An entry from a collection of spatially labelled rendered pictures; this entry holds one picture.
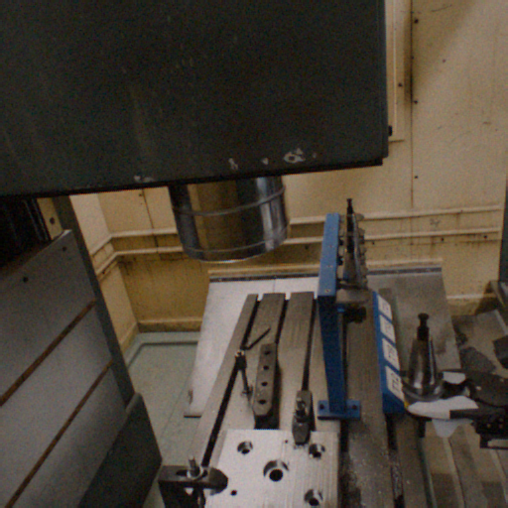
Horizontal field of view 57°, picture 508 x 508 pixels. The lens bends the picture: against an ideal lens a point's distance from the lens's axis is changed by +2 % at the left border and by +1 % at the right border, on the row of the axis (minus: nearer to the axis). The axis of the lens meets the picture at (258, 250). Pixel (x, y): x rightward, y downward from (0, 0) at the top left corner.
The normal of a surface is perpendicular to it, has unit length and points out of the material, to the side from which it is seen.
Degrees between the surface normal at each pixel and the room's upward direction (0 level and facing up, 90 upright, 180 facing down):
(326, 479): 0
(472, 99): 91
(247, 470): 0
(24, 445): 90
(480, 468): 7
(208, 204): 90
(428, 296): 24
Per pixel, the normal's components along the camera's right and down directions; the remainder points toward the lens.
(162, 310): -0.17, 0.44
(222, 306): -0.21, -0.64
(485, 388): -0.11, -0.92
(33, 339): 0.98, -0.07
